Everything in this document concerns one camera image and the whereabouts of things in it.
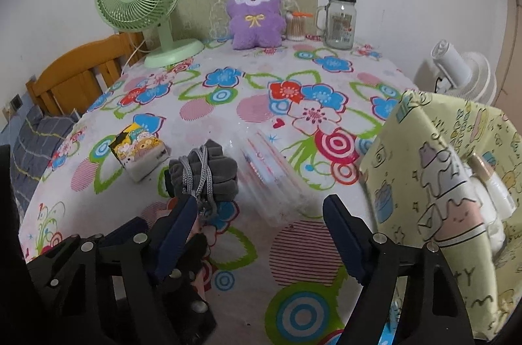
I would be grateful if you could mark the beige door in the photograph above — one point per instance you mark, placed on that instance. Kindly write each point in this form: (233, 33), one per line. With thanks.
(516, 43)

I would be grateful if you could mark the floral tablecloth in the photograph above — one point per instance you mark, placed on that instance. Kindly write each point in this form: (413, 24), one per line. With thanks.
(261, 104)

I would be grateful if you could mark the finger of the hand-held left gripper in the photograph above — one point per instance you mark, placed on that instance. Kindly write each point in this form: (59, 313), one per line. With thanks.
(53, 267)
(191, 308)

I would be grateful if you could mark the cotton swab container orange lid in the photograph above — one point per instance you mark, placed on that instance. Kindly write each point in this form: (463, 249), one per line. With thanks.
(297, 27)

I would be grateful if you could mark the glass jar green lid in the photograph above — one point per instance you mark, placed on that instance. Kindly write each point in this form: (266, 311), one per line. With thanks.
(340, 23)

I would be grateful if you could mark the white cloth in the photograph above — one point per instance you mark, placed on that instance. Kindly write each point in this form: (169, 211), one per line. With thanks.
(495, 231)

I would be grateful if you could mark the white bottle beige cap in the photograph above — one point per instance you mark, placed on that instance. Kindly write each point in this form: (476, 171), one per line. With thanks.
(489, 178)

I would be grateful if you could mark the cartoon printed tissue packet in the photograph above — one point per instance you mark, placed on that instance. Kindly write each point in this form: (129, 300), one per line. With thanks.
(138, 153)

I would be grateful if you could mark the grey plaid blanket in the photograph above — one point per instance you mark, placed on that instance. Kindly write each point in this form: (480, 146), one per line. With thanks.
(36, 141)

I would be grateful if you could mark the white standing fan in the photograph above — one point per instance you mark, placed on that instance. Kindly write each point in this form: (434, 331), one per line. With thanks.
(452, 63)

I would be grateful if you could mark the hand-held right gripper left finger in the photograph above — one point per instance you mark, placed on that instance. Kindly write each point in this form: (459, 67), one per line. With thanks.
(177, 231)

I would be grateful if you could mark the purple plush toy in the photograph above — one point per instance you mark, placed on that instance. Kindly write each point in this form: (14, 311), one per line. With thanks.
(255, 19)

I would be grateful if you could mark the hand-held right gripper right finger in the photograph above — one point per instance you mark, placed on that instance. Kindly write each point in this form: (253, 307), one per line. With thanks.
(344, 239)

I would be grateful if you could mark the yellow printed storage box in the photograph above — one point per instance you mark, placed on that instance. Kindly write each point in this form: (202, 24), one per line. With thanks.
(428, 186)

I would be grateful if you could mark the clear plastic case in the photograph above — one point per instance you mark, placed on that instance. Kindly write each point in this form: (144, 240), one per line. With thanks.
(269, 182)

